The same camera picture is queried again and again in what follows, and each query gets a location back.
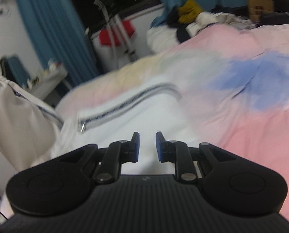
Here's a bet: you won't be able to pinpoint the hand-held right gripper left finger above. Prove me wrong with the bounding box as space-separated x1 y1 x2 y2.
58 132 140 184

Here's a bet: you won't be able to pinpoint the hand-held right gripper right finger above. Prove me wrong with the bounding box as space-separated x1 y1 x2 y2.
155 131 234 183

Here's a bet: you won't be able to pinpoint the white pants with striped trim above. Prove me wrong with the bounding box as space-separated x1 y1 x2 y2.
0 72 215 219

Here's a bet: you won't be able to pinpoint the pile of clothes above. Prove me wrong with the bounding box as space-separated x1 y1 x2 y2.
166 0 259 43

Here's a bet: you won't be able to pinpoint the pastel tie-dye bed blanket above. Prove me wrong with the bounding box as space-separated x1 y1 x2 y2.
0 22 289 227

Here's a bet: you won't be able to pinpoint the white pillow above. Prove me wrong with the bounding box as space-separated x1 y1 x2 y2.
146 25 184 53

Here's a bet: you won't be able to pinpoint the white side table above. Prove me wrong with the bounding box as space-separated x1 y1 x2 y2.
25 59 73 102

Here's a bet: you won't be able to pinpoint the white storage box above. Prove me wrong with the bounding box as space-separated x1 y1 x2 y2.
86 3 167 74

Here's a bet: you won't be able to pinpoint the red cloth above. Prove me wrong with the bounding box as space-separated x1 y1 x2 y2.
99 20 135 46

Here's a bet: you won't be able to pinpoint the metal folding rack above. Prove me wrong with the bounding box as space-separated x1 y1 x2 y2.
93 0 139 62

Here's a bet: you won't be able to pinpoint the yellow garment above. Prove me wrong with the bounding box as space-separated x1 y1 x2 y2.
177 0 205 24

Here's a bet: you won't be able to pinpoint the black chair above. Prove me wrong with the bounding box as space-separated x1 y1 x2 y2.
0 55 30 88

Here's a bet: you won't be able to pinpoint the brown paper bag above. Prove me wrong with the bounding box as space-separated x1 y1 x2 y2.
247 0 275 22

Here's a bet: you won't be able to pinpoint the black bag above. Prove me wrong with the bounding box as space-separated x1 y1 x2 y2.
258 0 289 25

